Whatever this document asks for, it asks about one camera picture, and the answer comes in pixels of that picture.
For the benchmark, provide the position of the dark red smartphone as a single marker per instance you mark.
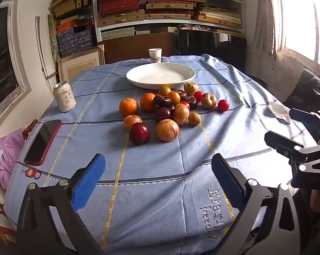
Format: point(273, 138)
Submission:
point(43, 142)

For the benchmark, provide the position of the blue checkered tablecloth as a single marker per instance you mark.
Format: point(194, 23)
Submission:
point(149, 170)

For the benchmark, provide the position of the small round tan longan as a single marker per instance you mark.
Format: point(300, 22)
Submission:
point(194, 118)

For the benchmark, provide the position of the white drink can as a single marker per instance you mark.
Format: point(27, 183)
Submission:
point(64, 98)

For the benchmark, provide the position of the small tan pepino melon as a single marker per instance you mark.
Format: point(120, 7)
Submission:
point(208, 100)
point(191, 88)
point(181, 113)

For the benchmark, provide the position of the person's right hand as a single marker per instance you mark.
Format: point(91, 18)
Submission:
point(317, 200)

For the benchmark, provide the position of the pink cloth bundle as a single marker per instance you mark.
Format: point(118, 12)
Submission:
point(191, 27)

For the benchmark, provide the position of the bright window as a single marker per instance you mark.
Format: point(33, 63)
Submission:
point(295, 18)

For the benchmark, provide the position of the white oval plate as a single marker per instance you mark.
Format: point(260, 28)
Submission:
point(160, 77)

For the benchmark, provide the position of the shelf of patterned boxes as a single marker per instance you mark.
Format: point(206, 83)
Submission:
point(94, 10)

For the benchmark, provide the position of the green marbled board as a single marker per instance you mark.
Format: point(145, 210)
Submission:
point(53, 37)

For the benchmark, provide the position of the smooth orange citrus fruit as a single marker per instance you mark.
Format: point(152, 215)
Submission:
point(173, 97)
point(165, 90)

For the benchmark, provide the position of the orange mandarin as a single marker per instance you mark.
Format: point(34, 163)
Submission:
point(148, 102)
point(128, 106)

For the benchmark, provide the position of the pink garment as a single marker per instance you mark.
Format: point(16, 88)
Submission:
point(5, 151)

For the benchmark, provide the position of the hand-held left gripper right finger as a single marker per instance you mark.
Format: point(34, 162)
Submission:
point(226, 183)

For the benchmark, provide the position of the white-framed dark window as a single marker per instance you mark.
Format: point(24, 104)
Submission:
point(0, 58)

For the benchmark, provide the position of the stack of light wooden cases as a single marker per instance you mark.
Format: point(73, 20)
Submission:
point(218, 18)

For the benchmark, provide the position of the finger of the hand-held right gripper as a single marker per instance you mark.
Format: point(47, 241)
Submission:
point(300, 115)
point(279, 139)

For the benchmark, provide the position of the light wooden framed panel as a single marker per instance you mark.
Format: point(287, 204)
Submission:
point(80, 65)

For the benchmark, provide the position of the crumpled white tissue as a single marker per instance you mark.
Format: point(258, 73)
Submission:
point(278, 110)

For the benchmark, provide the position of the stack of yellow wooden boxes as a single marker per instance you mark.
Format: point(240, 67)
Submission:
point(66, 5)

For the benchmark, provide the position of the patterned curtain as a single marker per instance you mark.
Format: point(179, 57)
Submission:
point(265, 18)

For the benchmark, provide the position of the white paper cup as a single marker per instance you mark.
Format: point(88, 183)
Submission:
point(155, 55)

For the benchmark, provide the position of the brown wooden board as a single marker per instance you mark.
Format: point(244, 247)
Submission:
point(130, 47)

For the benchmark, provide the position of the black glass panel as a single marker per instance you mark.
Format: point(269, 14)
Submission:
point(202, 43)

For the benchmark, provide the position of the dark red plum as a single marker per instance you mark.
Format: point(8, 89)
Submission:
point(163, 114)
point(139, 133)

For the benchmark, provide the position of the stack of blue patterned boxes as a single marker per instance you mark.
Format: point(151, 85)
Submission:
point(77, 41)

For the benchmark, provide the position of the white wooden strip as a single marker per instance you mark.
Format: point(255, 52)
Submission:
point(41, 47)

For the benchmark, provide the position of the large striped pepino melon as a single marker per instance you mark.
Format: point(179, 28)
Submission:
point(167, 130)

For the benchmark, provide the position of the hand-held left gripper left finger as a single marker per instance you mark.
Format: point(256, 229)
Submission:
point(89, 180)

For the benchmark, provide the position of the black jacket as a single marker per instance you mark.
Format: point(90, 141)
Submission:
point(311, 90)

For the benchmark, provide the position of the speckled orange-tan fruit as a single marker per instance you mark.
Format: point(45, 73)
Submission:
point(132, 120)

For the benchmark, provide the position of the dark brown water chestnut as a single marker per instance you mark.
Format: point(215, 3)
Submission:
point(191, 102)
point(162, 101)
point(171, 107)
point(181, 94)

